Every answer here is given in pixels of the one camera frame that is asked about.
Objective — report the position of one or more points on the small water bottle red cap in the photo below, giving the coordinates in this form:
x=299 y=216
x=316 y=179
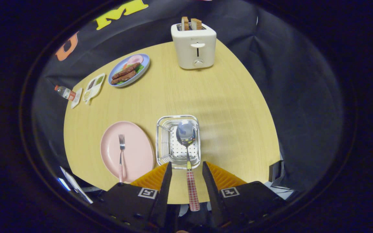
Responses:
x=66 y=93

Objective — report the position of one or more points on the blue plate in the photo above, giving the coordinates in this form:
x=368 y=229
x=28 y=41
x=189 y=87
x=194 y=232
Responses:
x=146 y=60

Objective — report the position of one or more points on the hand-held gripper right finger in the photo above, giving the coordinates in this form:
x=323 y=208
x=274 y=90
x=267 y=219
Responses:
x=212 y=194

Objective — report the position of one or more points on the green lettuce leaf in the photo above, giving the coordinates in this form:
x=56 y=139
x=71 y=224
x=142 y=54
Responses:
x=140 y=68

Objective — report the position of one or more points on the white square coaster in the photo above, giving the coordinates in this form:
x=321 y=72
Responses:
x=77 y=98

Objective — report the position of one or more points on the white toaster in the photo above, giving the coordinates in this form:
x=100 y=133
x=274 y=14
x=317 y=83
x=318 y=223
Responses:
x=193 y=38

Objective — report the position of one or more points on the white and blue object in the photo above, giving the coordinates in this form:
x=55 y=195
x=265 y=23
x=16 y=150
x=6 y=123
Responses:
x=76 y=187

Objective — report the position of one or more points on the white divided condiment tray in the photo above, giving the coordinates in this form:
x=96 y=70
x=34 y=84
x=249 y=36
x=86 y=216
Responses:
x=93 y=89

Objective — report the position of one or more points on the pink ham slice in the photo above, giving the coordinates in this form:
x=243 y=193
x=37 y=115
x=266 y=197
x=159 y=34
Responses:
x=135 y=59

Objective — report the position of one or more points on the pink plate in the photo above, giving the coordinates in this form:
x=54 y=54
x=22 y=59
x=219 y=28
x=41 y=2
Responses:
x=136 y=152

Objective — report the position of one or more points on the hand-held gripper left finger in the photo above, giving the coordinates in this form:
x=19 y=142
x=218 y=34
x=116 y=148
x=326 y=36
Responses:
x=164 y=194

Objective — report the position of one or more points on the brown toast slice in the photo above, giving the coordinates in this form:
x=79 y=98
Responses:
x=185 y=23
x=196 y=24

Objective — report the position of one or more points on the brown sausage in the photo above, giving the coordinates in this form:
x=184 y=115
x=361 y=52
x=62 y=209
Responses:
x=126 y=71
x=124 y=77

